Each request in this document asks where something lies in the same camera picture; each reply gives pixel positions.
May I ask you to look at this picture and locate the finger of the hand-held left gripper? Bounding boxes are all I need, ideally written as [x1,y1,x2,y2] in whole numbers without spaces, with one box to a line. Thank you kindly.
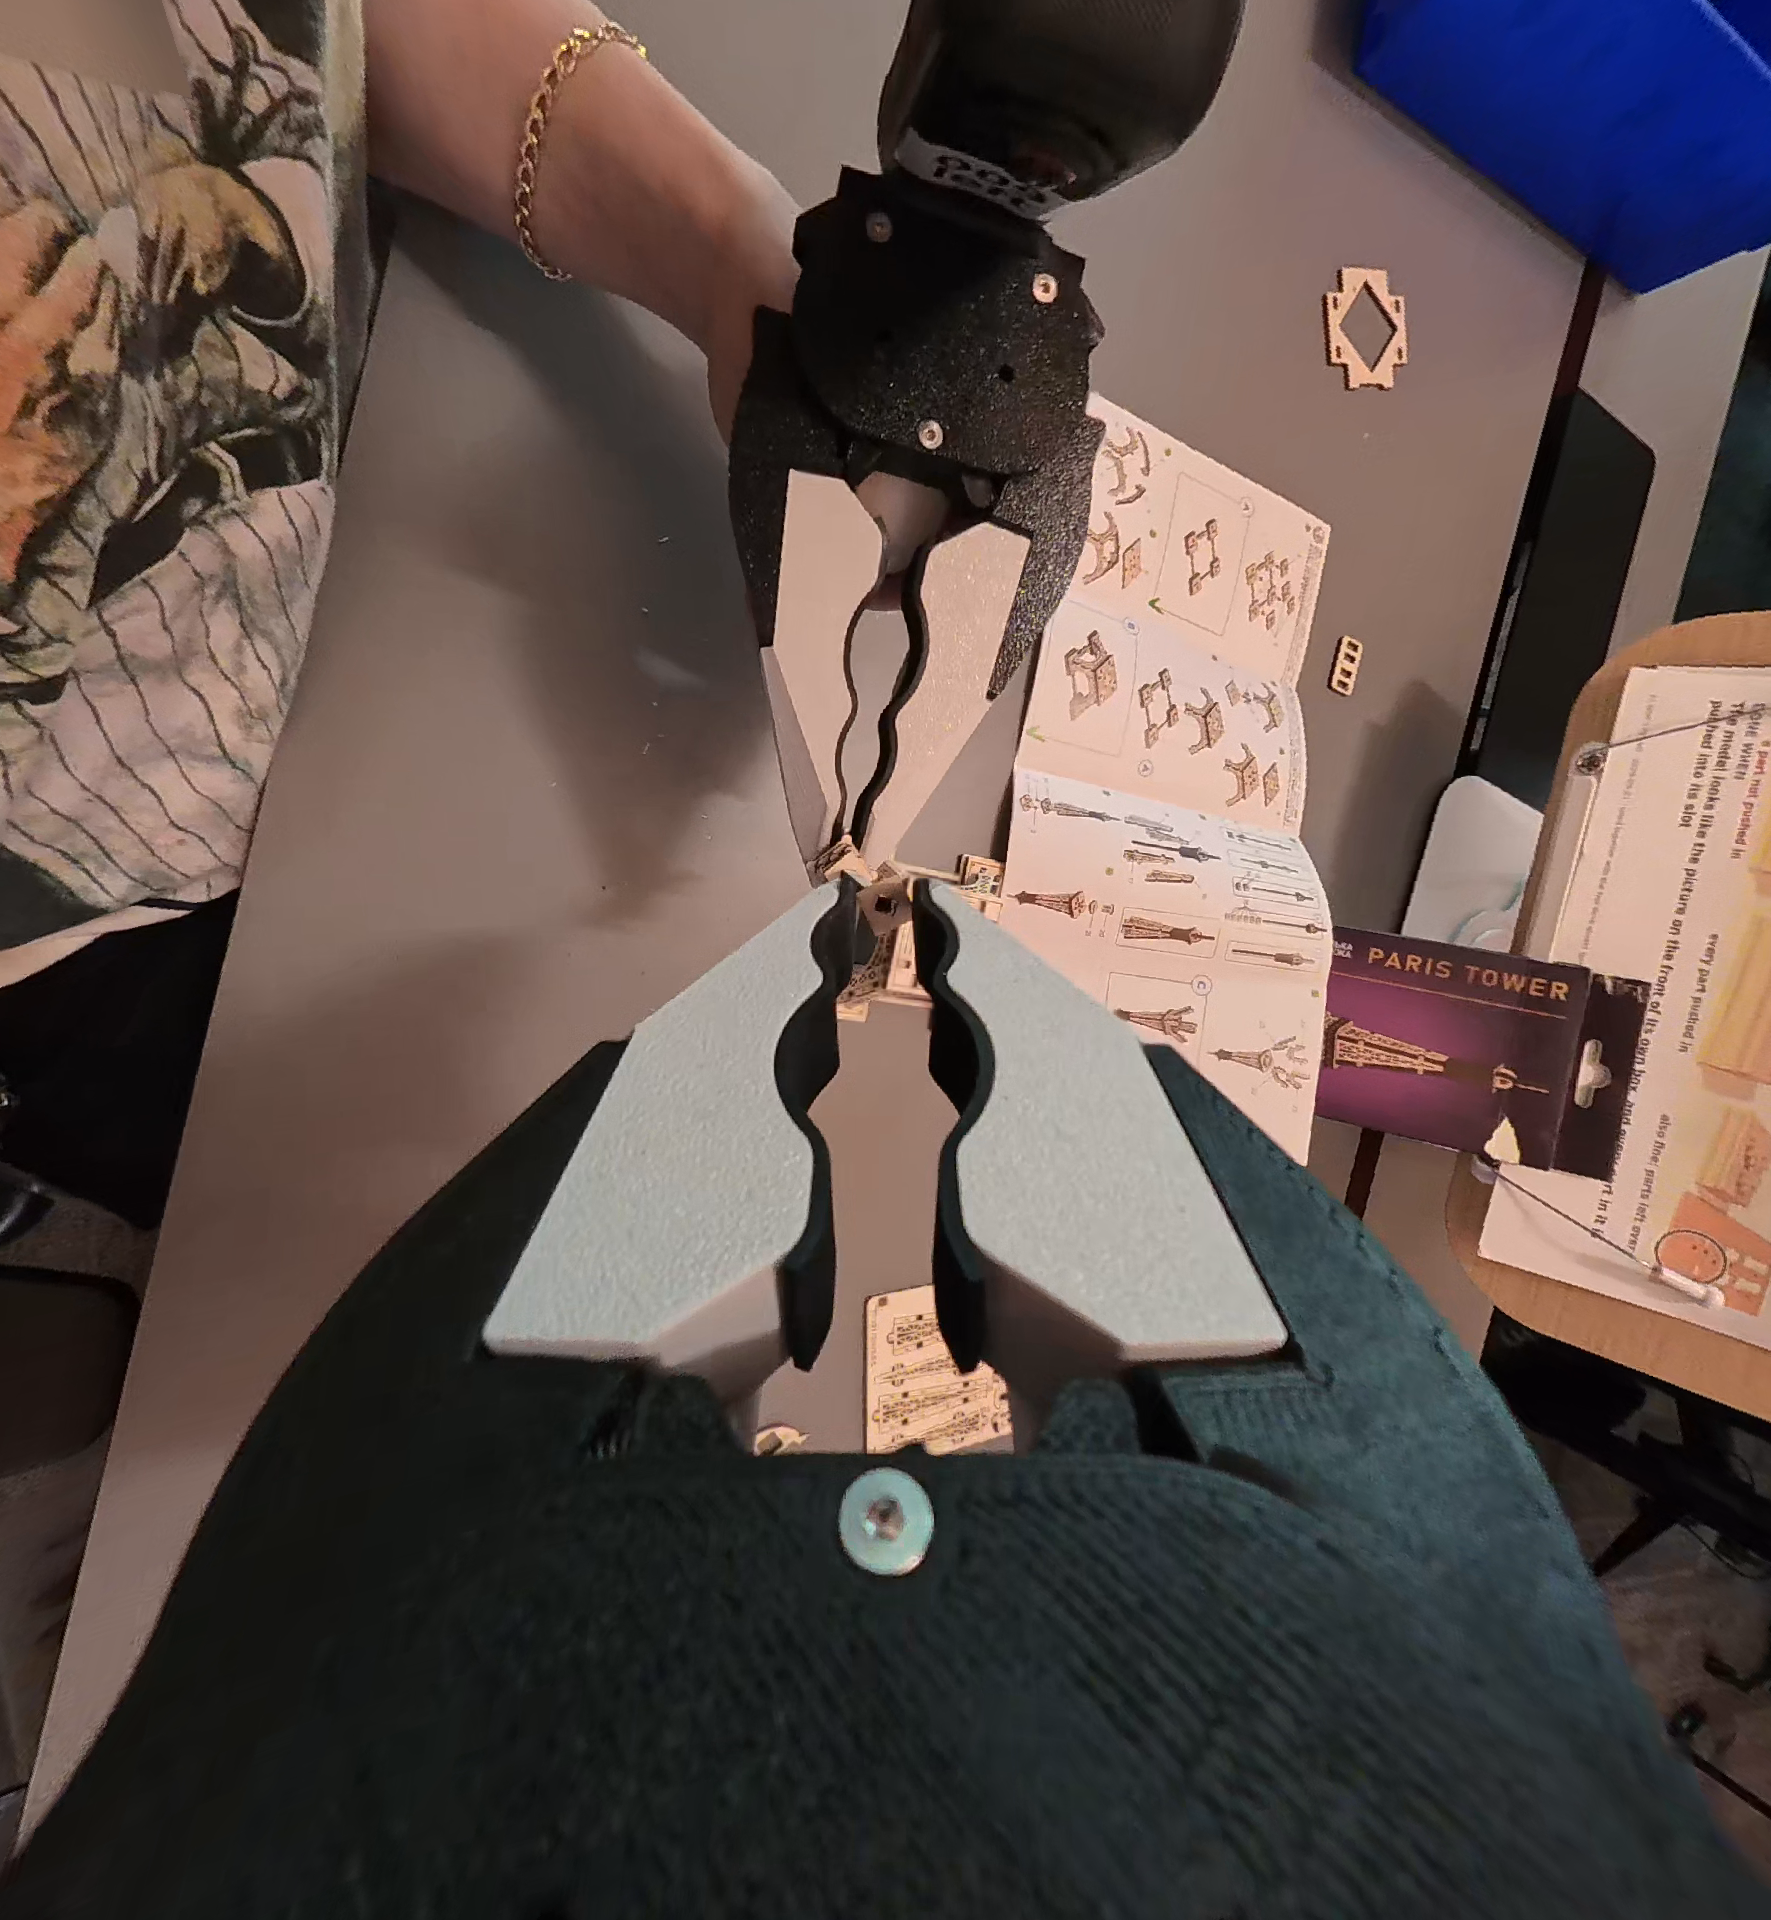
[760,466,896,881]
[850,519,1034,881]

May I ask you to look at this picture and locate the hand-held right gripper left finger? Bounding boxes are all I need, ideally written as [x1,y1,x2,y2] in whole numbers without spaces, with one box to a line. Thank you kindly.
[480,881,850,1444]

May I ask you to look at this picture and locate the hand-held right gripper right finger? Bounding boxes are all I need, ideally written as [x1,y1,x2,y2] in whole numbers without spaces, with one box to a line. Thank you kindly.
[909,881,1293,1444]

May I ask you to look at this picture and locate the person's left forearm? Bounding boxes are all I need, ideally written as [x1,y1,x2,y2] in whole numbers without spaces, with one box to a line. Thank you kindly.
[355,0,651,279]

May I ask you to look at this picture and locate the person's left hand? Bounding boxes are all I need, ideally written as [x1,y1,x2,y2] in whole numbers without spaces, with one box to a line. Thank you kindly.
[533,40,808,442]

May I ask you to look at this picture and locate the wooden parts sheet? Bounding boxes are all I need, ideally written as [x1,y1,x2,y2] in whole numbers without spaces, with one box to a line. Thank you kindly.
[862,1286,1012,1461]

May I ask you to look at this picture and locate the folded instruction leaflet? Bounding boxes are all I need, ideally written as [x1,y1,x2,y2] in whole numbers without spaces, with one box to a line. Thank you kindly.
[999,399,1337,1159]

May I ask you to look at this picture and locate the engraved square wooden piece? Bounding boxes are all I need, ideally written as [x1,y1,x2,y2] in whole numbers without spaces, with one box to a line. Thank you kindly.
[834,924,924,1028]

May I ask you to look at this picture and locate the purple tower kit package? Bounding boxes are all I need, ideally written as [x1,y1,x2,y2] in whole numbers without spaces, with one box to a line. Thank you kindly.
[1308,927,1653,1183]

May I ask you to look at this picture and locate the dark trousers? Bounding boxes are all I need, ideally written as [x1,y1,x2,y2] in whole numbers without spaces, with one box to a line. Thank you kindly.
[0,894,237,1278]

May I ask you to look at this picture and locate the person in printed shirt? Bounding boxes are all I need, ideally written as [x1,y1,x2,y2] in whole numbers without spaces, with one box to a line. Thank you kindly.
[0,0,378,981]

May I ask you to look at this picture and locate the blue plastic bin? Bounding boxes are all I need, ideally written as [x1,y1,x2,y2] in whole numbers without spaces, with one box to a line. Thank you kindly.
[1350,0,1771,291]

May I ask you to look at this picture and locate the wooden document board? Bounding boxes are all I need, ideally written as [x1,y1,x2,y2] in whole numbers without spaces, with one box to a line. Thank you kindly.
[1448,611,1771,1451]

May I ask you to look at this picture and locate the notched square wooden frame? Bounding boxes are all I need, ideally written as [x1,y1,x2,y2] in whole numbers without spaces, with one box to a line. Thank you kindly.
[1321,257,1426,399]

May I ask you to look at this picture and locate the gold chain bracelet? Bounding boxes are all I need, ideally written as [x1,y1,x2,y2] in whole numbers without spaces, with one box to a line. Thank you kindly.
[511,23,651,279]

